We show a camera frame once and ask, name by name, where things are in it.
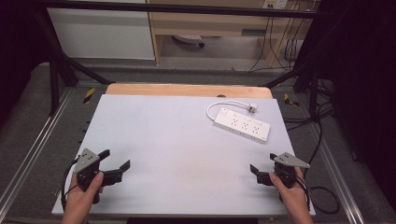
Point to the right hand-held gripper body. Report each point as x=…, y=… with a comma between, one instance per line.
x=288, y=171

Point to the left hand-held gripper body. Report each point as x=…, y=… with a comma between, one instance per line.
x=86, y=160

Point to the person's right hand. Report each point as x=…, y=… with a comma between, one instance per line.
x=294, y=199

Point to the person's left hand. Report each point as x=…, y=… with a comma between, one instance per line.
x=79, y=202

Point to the white power strip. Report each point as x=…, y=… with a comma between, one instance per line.
x=243, y=125

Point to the white power plug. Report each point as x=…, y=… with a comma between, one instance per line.
x=252, y=108

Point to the yellow black striped tape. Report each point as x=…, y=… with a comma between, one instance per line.
x=89, y=95
x=289, y=100

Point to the wooden table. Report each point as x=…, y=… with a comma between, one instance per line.
x=186, y=90

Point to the dark curtain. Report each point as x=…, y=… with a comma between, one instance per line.
x=15, y=46
x=364, y=77

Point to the white cabinet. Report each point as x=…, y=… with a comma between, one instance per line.
x=102, y=31

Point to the grey chair base with caster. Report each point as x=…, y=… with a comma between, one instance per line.
x=188, y=39

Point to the light wooden desk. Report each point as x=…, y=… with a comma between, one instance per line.
x=202, y=23

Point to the aluminium floor rail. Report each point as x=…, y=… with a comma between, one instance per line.
x=34, y=146
x=333, y=174

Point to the white wall socket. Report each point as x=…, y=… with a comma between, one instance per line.
x=275, y=3

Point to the black metal frame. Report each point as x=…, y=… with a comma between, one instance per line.
x=186, y=8

